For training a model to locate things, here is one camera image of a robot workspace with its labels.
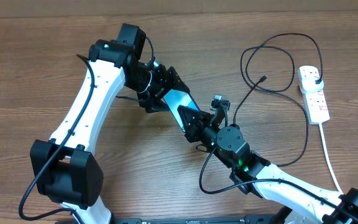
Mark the white power strip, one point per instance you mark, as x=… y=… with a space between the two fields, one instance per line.
x=315 y=103

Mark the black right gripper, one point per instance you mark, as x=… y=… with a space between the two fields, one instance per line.
x=201 y=117

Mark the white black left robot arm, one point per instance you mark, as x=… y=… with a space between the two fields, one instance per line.
x=65 y=167

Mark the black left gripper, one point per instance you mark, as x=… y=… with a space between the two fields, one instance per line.
x=168 y=81

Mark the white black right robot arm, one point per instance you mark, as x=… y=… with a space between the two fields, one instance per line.
x=252 y=173

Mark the white USB charger plug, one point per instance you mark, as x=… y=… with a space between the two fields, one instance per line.
x=311 y=84

